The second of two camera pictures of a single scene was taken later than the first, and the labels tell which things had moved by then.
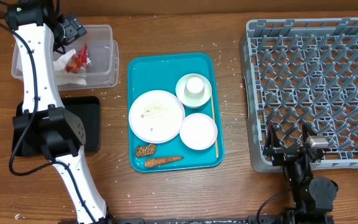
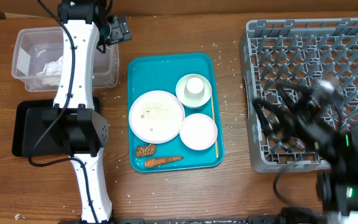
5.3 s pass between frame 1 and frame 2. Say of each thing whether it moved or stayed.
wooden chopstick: stayed
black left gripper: moved
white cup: stayed
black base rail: stayed
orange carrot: stayed
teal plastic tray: stayed
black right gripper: moved
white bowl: stayed
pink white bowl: moved
